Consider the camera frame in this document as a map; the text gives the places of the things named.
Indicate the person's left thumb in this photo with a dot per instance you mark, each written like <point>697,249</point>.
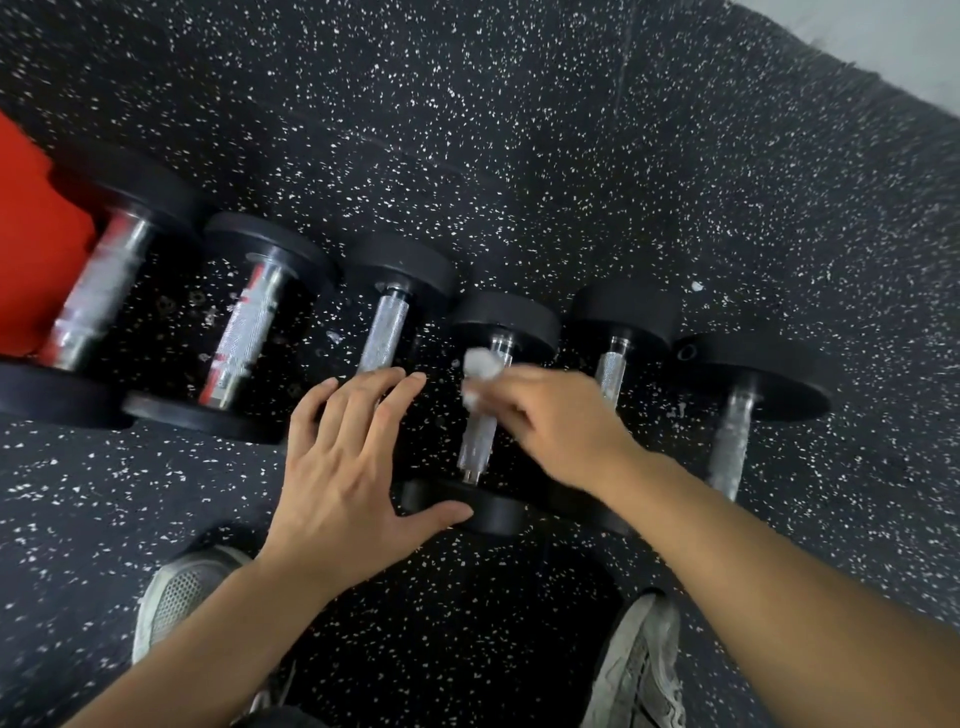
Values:
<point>439,516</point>

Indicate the person's left hand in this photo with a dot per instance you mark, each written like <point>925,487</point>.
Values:
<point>341,495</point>

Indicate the white wipe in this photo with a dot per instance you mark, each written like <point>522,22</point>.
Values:
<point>480,371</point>

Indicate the row of black dumbbells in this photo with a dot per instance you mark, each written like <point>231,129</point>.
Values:
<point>247,345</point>

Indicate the person's right fingers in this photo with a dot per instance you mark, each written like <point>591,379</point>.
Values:
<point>510,397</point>

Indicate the person's right forearm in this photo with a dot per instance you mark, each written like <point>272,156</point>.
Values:
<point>780,607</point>

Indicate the grey left sneaker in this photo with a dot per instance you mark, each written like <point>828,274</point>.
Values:
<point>180,592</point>

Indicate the person's right hand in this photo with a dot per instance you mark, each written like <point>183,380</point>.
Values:
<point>566,431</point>

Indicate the red rubber mat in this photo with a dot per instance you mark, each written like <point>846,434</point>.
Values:
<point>34,247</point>

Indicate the black trousers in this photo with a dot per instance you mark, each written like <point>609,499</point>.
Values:
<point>289,718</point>

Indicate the grey right sneaker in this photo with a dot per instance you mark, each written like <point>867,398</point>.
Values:
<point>637,667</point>

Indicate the person's left little finger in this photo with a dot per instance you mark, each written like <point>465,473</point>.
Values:
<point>298,431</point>

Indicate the grey sneaker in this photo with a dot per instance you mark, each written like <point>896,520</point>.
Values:
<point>637,667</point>
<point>180,592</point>

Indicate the person's left forearm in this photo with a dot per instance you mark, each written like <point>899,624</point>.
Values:
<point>202,652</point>

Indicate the person's left middle finger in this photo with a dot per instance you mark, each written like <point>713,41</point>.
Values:
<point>373,405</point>

